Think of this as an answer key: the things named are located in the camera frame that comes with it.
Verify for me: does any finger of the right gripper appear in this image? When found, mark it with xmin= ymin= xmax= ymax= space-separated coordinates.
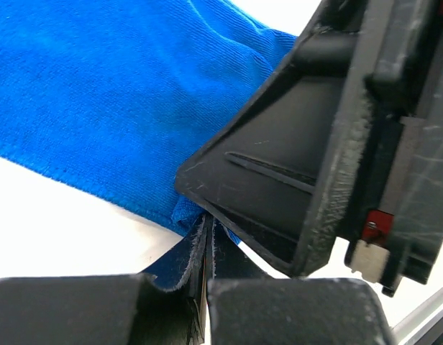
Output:
xmin=175 ymin=1 xmax=368 ymax=277

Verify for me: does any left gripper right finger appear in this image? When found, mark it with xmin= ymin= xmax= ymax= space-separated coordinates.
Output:
xmin=206 ymin=217 xmax=396 ymax=344

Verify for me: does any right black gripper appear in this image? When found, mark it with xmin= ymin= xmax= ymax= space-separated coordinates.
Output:
xmin=343 ymin=1 xmax=443 ymax=296

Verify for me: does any blue towel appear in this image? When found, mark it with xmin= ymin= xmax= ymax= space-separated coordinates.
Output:
xmin=0 ymin=1 xmax=296 ymax=235

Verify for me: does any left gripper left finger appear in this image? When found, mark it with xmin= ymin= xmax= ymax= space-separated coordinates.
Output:
xmin=0 ymin=216 xmax=209 ymax=344

